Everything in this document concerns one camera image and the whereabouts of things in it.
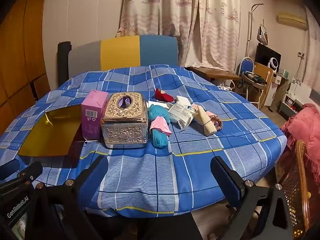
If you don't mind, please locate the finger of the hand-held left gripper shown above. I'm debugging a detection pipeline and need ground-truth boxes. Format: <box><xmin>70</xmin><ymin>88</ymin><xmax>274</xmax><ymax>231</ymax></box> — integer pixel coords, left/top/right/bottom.
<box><xmin>0</xmin><ymin>160</ymin><xmax>43</xmax><ymax>182</ymax></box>

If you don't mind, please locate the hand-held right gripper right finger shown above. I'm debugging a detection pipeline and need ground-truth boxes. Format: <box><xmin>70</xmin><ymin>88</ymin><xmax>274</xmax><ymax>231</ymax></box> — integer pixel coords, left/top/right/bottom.
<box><xmin>211</xmin><ymin>156</ymin><xmax>294</xmax><ymax>240</ymax></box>

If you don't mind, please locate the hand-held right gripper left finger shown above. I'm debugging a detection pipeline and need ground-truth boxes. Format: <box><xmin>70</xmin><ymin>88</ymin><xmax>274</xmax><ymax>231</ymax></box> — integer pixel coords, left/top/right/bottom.
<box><xmin>34</xmin><ymin>156</ymin><xmax>108</xmax><ymax>240</ymax></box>

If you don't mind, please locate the golden tin box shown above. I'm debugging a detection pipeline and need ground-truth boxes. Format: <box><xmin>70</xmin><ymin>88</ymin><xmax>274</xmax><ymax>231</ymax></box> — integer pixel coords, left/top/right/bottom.
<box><xmin>18</xmin><ymin>105</ymin><xmax>84</xmax><ymax>168</ymax></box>

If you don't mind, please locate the patterned hair scrunchie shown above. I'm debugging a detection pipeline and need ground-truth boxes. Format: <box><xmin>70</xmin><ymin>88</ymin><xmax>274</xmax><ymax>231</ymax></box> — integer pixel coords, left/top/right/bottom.
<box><xmin>209</xmin><ymin>114</ymin><xmax>223</xmax><ymax>132</ymax></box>

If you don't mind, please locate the beige sock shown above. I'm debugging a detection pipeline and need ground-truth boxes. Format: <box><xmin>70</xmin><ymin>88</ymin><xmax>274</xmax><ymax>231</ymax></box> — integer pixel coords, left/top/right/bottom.
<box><xmin>194</xmin><ymin>106</ymin><xmax>217</xmax><ymax>137</ymax></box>

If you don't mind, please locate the teal plush toy pink dress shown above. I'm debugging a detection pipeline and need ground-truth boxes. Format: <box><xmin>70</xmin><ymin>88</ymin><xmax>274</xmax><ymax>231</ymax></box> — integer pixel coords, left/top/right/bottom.
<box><xmin>148</xmin><ymin>104</ymin><xmax>172</xmax><ymax>148</ymax></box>

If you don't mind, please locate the white printed packet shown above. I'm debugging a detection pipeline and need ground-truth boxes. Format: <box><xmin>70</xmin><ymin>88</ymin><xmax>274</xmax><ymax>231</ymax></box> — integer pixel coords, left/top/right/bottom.
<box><xmin>168</xmin><ymin>102</ymin><xmax>195</xmax><ymax>131</ymax></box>

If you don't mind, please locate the white foam block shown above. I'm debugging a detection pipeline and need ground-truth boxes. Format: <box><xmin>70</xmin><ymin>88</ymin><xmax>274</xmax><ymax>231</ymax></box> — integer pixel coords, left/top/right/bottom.
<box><xmin>176</xmin><ymin>95</ymin><xmax>193</xmax><ymax>106</ymax></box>

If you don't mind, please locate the red knit sock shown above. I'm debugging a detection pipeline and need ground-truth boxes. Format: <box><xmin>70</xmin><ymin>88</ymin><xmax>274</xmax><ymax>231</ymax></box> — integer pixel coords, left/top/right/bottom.
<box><xmin>154</xmin><ymin>88</ymin><xmax>174</xmax><ymax>103</ymax></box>

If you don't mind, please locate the blue plaid bed sheet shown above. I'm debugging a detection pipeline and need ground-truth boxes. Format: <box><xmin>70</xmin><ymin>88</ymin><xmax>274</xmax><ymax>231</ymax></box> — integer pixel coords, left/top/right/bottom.
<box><xmin>0</xmin><ymin>64</ymin><xmax>288</xmax><ymax>218</ymax></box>

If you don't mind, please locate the ornate golden tissue box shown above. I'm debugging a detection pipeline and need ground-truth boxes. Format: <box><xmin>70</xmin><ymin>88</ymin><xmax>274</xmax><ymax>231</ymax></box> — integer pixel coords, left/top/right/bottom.
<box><xmin>100</xmin><ymin>92</ymin><xmax>148</xmax><ymax>148</ymax></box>

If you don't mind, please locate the pink cardboard box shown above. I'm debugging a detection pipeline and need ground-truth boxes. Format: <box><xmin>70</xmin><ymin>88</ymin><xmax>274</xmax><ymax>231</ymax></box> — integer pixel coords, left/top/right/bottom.
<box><xmin>81</xmin><ymin>89</ymin><xmax>109</xmax><ymax>141</ymax></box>

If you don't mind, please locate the rattan chair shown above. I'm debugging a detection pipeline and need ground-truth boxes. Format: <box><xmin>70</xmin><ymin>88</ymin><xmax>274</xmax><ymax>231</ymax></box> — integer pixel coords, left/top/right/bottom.
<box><xmin>274</xmin><ymin>140</ymin><xmax>313</xmax><ymax>233</ymax></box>

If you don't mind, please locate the pink quilt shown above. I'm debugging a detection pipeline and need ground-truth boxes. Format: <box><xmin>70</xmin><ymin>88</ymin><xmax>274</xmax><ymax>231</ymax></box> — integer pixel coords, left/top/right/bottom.
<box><xmin>280</xmin><ymin>103</ymin><xmax>320</xmax><ymax>180</ymax></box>

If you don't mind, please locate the white small cabinet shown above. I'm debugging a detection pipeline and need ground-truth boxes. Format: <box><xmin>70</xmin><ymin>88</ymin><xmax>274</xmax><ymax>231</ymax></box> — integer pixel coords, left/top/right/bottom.
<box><xmin>265</xmin><ymin>69</ymin><xmax>290</xmax><ymax>111</ymax></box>

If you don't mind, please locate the wooden wardrobe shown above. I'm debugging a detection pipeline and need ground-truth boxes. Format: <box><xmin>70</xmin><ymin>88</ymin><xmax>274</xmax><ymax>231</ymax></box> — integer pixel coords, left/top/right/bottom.
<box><xmin>0</xmin><ymin>0</ymin><xmax>58</xmax><ymax>137</ymax></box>

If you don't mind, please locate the wooden desk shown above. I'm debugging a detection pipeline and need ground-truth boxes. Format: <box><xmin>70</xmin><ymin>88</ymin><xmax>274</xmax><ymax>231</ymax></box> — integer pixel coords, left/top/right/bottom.
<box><xmin>186</xmin><ymin>66</ymin><xmax>241</xmax><ymax>82</ymax></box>

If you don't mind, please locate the wooden board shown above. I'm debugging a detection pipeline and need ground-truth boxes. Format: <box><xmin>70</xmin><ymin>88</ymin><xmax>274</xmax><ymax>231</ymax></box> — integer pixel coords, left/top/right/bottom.
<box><xmin>252</xmin><ymin>62</ymin><xmax>273</xmax><ymax>87</ymax></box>

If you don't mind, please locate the blue folding chair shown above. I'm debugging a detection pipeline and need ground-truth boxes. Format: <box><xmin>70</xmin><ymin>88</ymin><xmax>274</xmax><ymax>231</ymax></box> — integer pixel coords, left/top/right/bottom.
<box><xmin>239</xmin><ymin>57</ymin><xmax>267</xmax><ymax>108</ymax></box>

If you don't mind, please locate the black rolled mat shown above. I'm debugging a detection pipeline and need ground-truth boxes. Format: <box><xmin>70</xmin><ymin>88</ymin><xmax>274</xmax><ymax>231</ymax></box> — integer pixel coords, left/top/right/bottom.
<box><xmin>57</xmin><ymin>41</ymin><xmax>72</xmax><ymax>87</ymax></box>

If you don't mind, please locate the white round fan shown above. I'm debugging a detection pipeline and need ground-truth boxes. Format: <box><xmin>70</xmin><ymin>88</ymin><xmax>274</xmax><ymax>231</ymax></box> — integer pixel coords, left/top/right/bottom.
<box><xmin>267</xmin><ymin>57</ymin><xmax>281</xmax><ymax>72</ymax></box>

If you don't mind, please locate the grey yellow blue chair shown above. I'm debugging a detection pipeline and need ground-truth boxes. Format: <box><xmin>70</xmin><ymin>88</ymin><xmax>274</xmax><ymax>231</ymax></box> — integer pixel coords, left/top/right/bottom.
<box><xmin>68</xmin><ymin>35</ymin><xmax>178</xmax><ymax>71</ymax></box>

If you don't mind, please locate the black monitor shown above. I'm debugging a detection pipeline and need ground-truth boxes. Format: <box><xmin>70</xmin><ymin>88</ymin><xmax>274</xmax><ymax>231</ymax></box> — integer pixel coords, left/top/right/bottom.
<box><xmin>255</xmin><ymin>43</ymin><xmax>282</xmax><ymax>67</ymax></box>

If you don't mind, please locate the hanging bag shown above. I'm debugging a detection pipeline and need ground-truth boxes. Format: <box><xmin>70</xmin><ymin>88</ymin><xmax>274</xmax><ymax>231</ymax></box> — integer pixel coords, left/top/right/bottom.
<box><xmin>257</xmin><ymin>24</ymin><xmax>269</xmax><ymax>43</ymax></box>

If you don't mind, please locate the pale window curtain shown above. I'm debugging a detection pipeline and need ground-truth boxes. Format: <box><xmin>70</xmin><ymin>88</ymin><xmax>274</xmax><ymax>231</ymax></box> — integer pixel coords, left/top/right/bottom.
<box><xmin>301</xmin><ymin>7</ymin><xmax>320</xmax><ymax>103</ymax></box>

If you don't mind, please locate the white clothes stand pole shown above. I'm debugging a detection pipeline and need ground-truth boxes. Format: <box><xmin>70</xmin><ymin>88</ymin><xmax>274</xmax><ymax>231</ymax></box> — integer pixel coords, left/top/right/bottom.
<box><xmin>247</xmin><ymin>3</ymin><xmax>264</xmax><ymax>58</ymax></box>

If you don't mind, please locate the ship print curtain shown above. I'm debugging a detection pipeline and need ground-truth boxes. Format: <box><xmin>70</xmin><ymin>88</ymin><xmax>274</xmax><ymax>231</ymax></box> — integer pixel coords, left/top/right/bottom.
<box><xmin>117</xmin><ymin>0</ymin><xmax>242</xmax><ymax>71</ymax></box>

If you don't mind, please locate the wall air conditioner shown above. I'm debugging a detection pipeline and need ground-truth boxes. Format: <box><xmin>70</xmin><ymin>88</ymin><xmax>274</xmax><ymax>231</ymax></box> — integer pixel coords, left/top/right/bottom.
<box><xmin>276</xmin><ymin>11</ymin><xmax>308</xmax><ymax>32</ymax></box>

